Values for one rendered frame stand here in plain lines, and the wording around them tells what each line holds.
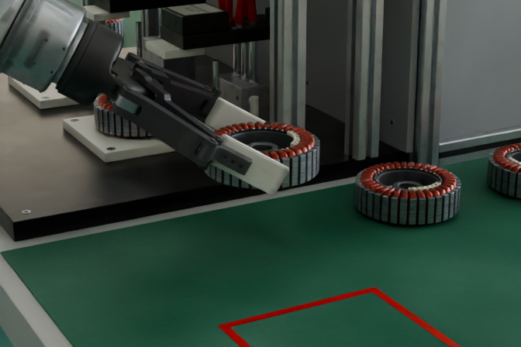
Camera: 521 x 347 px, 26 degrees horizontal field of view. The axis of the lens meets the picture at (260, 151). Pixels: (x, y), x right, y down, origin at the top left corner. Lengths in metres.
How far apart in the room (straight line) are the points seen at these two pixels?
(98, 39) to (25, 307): 0.25
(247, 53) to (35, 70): 0.46
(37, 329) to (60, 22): 0.27
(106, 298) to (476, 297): 0.33
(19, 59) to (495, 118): 0.63
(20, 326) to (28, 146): 0.40
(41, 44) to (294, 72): 0.33
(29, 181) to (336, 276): 0.38
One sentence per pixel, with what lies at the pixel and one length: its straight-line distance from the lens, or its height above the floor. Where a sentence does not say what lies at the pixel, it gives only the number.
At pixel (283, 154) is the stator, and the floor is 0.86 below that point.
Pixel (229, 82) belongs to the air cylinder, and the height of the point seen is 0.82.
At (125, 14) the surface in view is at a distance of 1.59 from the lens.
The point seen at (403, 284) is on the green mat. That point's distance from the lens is 1.05.
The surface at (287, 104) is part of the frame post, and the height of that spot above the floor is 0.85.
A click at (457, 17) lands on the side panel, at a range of 1.34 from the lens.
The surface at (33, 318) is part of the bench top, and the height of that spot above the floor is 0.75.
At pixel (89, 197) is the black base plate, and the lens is 1.21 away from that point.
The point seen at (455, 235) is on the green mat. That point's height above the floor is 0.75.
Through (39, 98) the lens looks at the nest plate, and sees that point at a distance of 1.53.
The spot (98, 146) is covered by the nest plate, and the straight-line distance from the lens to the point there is 1.33.
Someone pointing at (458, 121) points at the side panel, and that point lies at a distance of 1.38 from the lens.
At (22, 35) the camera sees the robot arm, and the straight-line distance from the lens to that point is 1.02.
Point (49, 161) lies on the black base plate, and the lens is 1.32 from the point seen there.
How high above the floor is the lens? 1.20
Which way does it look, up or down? 19 degrees down
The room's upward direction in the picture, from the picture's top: straight up
